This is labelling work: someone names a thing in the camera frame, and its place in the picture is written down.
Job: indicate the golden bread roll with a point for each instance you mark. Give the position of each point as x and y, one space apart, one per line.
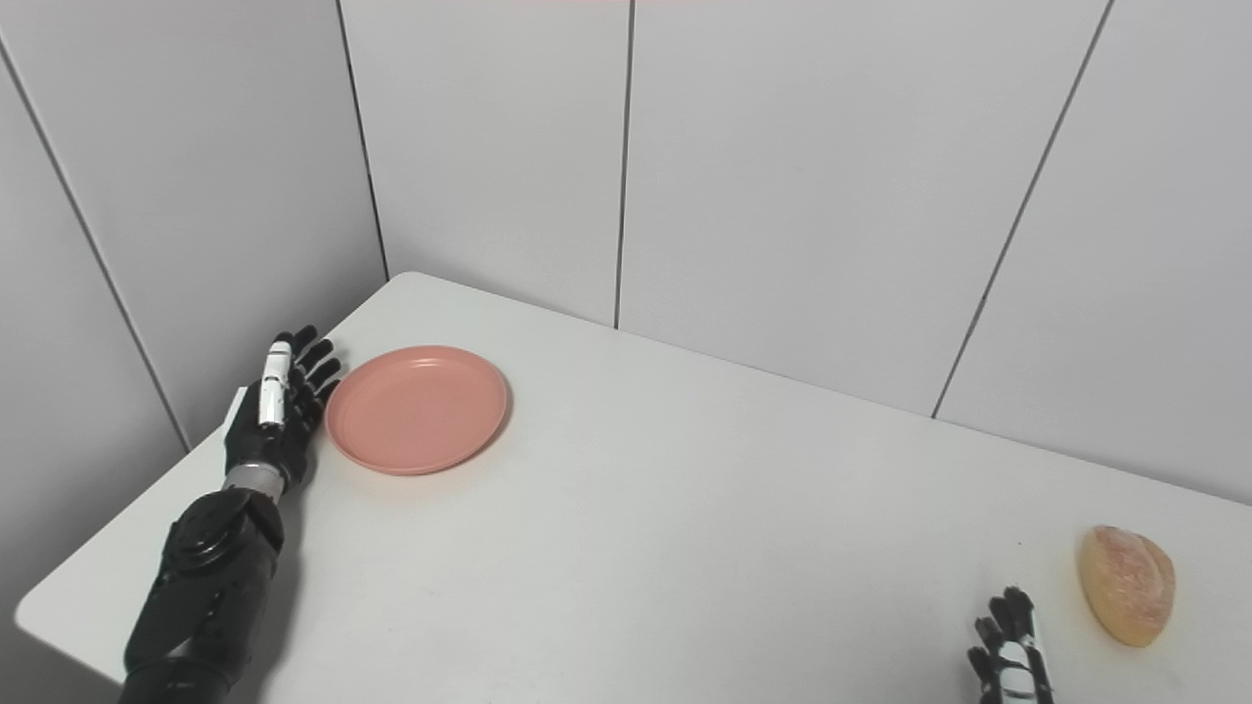
1127 585

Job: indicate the pink round plate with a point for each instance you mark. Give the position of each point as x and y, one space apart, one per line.
418 409

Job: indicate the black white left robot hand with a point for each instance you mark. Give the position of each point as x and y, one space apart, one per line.
259 445

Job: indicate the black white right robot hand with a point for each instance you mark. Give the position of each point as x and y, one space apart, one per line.
1012 665

